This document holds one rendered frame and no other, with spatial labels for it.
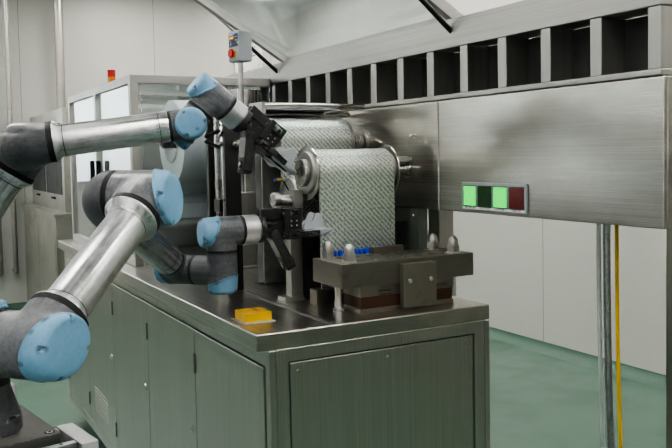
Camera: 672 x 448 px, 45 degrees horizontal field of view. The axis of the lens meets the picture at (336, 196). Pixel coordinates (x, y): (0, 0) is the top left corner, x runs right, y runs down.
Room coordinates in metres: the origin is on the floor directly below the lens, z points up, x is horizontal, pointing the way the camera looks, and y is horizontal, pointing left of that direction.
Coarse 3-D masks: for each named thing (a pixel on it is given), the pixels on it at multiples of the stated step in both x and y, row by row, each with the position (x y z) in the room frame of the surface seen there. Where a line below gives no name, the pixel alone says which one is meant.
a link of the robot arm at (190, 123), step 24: (96, 120) 1.91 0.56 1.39; (120, 120) 1.91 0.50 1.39; (144, 120) 1.91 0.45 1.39; (168, 120) 1.92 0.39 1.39; (192, 120) 1.92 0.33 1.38; (0, 144) 1.87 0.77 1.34; (24, 144) 1.85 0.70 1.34; (48, 144) 1.85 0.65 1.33; (72, 144) 1.87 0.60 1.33; (96, 144) 1.89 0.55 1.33; (120, 144) 1.91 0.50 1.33; (144, 144) 1.93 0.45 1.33; (24, 168) 1.89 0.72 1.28
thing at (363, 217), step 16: (320, 192) 2.16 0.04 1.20; (336, 192) 2.18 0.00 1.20; (352, 192) 2.21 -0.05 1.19; (368, 192) 2.23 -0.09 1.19; (384, 192) 2.26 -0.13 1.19; (320, 208) 2.16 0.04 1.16; (336, 208) 2.18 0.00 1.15; (352, 208) 2.21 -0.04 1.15; (368, 208) 2.23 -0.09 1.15; (384, 208) 2.26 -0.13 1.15; (336, 224) 2.18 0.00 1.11; (352, 224) 2.21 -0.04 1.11; (368, 224) 2.23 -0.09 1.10; (384, 224) 2.26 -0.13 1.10; (320, 240) 2.16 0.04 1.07; (336, 240) 2.18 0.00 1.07; (352, 240) 2.21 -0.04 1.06; (368, 240) 2.23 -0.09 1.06; (384, 240) 2.26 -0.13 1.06; (320, 256) 2.16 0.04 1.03
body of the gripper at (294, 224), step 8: (272, 208) 2.09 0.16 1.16; (280, 208) 2.09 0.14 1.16; (288, 208) 2.08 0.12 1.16; (296, 208) 2.09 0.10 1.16; (264, 216) 2.07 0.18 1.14; (272, 216) 2.08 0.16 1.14; (280, 216) 2.09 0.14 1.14; (288, 216) 2.08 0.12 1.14; (296, 216) 2.09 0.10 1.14; (264, 224) 2.05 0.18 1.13; (272, 224) 2.08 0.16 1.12; (280, 224) 2.09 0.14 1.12; (288, 224) 2.08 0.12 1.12; (296, 224) 2.10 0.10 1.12; (264, 232) 2.05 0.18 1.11; (280, 232) 2.09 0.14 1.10; (288, 232) 2.08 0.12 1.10; (296, 232) 2.09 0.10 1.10; (264, 240) 2.06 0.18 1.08
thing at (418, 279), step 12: (408, 264) 2.03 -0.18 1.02; (420, 264) 2.05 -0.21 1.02; (432, 264) 2.07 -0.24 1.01; (408, 276) 2.03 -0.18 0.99; (420, 276) 2.05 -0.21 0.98; (432, 276) 2.07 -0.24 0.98; (408, 288) 2.03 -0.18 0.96; (420, 288) 2.05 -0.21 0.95; (432, 288) 2.07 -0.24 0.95; (408, 300) 2.03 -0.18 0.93; (420, 300) 2.05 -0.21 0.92; (432, 300) 2.07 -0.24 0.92
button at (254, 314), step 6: (240, 312) 1.94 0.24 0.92; (246, 312) 1.93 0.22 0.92; (252, 312) 1.93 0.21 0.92; (258, 312) 1.93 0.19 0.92; (264, 312) 1.94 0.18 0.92; (270, 312) 1.94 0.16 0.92; (240, 318) 1.94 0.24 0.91; (246, 318) 1.91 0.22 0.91; (252, 318) 1.92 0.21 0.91; (258, 318) 1.93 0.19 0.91; (264, 318) 1.94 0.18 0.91; (270, 318) 1.94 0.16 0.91
